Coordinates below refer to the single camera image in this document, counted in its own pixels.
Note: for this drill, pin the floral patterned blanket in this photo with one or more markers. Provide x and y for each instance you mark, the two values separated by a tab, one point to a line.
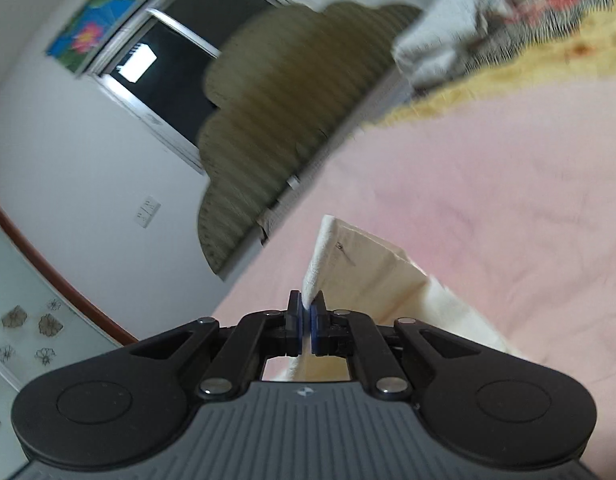
538	5

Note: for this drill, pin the white wall socket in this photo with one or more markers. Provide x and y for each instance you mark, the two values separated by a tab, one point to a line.
148	211

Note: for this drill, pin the olive striped scalloped headboard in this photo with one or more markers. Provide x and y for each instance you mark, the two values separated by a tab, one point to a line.
268	110

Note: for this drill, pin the yellow fluffy blanket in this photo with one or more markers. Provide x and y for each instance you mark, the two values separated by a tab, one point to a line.
563	60

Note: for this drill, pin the white folded cloth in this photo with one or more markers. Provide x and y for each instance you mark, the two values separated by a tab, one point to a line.
438	35

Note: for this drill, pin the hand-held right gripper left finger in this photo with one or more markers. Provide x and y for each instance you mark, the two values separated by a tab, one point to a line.
299	322

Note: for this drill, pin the bed with pink sheet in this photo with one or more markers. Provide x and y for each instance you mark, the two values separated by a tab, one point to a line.
488	185

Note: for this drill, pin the frosted wardrobe with flower prints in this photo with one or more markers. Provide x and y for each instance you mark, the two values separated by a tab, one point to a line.
28	280

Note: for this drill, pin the blue floral curtain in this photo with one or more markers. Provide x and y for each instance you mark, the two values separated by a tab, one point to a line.
98	20

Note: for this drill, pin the cream pants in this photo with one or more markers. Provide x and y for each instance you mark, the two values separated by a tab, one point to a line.
368	270

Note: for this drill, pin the window with white frame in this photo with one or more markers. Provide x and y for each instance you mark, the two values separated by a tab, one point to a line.
173	75

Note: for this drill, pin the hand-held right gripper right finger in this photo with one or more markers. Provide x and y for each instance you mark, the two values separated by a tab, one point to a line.
315	329

